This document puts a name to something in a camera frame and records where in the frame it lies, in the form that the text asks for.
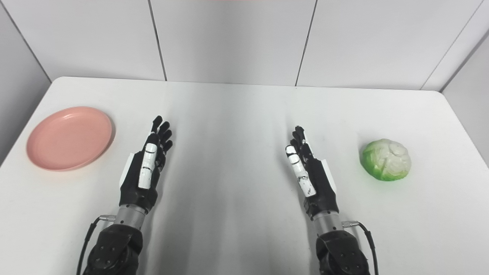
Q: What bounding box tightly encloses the pink plate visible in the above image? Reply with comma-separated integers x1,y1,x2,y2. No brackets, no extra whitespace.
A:
26,106,113,171

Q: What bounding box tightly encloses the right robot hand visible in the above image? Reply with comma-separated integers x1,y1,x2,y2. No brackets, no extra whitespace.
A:
285,126,340,221

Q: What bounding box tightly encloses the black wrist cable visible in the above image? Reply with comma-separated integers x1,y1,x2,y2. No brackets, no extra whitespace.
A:
342,220,379,275
76,215,116,275

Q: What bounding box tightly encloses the green white cabbage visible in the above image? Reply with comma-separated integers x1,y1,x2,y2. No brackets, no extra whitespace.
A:
359,139,412,181

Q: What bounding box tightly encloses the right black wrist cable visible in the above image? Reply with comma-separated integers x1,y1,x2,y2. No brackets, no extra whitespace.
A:
342,220,379,275

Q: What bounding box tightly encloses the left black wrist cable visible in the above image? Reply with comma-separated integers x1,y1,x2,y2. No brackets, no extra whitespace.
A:
76,215,116,275

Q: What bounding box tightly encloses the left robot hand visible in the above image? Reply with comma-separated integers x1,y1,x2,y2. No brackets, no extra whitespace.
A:
119,115,173,215

